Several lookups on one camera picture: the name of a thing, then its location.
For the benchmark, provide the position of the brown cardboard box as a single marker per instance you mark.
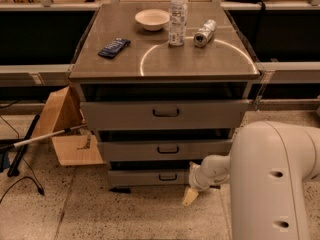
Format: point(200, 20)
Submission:
point(75, 144)

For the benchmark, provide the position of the grey top drawer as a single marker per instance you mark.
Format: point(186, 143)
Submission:
point(163, 115)

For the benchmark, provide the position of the clear plastic water bottle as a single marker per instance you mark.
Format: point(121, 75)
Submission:
point(177, 22)

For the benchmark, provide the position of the white grabber stick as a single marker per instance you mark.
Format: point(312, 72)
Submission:
point(42, 137)

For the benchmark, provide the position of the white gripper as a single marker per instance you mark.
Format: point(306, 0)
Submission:
point(197, 181)

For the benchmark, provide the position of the grey middle drawer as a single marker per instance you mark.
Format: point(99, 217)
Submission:
point(162, 150)

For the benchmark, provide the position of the black bar on floor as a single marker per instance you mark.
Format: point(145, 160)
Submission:
point(13, 169)

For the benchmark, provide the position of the silver drink can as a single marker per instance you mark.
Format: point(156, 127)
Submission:
point(205, 33)

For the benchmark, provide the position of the grey bottom drawer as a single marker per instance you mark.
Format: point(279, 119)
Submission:
point(130, 178)

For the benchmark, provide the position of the dark blue snack packet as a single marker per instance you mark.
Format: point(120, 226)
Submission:
point(113, 48)

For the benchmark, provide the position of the grey metal drawer cabinet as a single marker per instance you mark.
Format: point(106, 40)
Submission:
point(149, 69)

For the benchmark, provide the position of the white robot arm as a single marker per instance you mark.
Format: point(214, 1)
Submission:
point(266, 168)

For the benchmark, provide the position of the white ceramic bowl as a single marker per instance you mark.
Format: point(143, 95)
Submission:
point(152, 19)

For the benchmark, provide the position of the grey drawer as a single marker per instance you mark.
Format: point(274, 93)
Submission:
point(130, 178)
point(162, 150)
point(163, 115)

